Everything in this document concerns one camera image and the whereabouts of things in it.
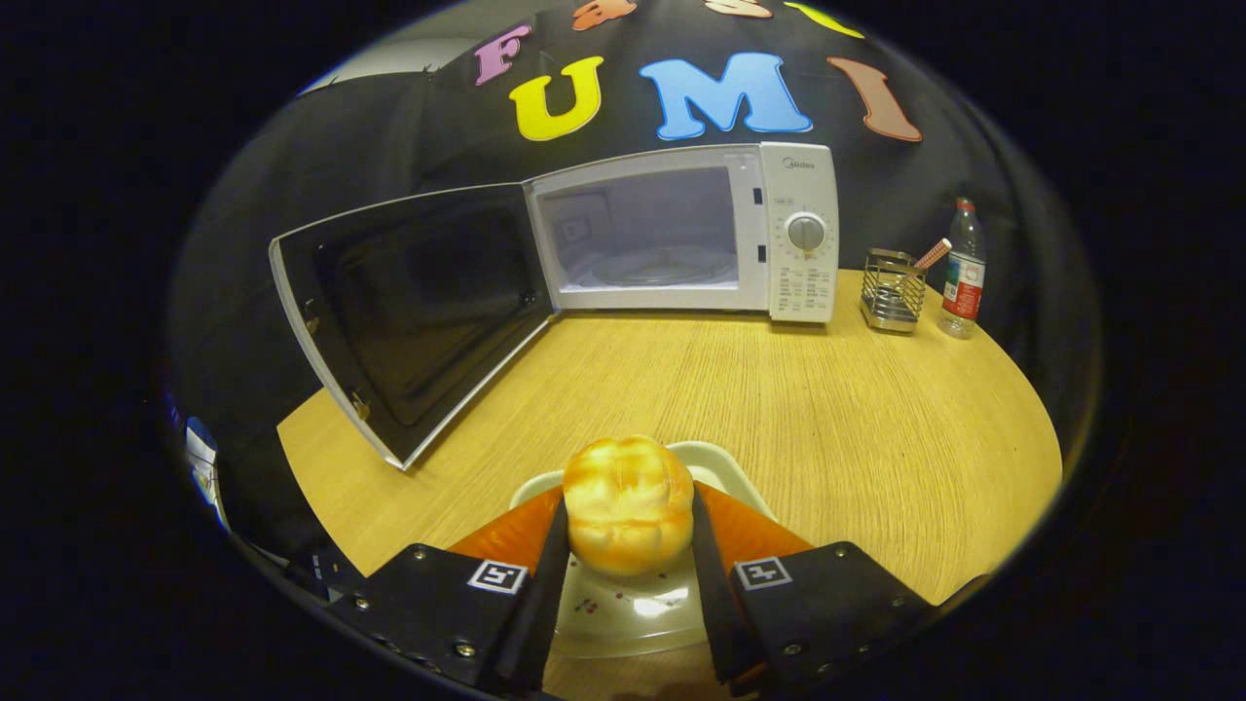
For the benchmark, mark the golden bread bun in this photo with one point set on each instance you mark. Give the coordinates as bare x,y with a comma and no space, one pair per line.
628,506

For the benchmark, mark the striped stick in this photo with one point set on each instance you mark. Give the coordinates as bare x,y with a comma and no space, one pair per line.
934,253

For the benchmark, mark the white microwave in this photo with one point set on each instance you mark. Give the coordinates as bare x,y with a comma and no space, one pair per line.
788,185

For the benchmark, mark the glass turntable plate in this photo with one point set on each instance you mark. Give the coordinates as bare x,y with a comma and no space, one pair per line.
662,268

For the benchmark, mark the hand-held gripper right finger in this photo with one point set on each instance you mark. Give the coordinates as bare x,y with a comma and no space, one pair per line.
715,604

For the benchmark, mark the red label plastic bottle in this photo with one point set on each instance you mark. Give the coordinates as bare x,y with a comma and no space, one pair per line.
964,282

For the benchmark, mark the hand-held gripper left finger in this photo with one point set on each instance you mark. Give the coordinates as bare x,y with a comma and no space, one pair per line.
540,604

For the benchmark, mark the white plate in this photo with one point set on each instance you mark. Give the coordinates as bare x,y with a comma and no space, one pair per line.
633,613

